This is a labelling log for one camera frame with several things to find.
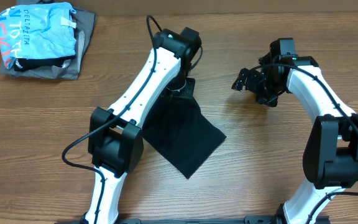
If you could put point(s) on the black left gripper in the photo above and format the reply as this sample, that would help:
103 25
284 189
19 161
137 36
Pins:
188 90

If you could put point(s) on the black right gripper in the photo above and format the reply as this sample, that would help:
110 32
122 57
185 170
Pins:
257 84

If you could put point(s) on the black t-shirt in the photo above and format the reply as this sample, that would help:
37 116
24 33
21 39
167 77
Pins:
181 134

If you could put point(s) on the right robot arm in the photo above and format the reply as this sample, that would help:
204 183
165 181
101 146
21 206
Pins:
330 159

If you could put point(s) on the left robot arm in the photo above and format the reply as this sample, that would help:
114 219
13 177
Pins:
117 150

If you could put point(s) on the grey folded garment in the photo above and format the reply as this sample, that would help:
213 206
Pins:
70 70

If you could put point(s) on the light blue folded t-shirt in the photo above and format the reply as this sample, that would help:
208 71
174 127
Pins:
37 31

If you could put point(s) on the black folded garment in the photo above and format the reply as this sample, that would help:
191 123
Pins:
23 64

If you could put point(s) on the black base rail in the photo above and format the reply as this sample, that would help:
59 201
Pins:
191 221

